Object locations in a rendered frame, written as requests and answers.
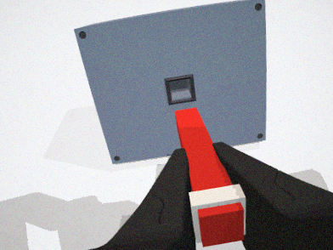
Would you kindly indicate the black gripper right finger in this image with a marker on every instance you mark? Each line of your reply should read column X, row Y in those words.
column 282, row 212

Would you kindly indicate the red peg with white band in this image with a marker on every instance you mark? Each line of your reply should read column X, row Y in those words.
column 217, row 207

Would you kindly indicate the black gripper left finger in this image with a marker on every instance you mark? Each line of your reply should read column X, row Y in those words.
column 163, row 219

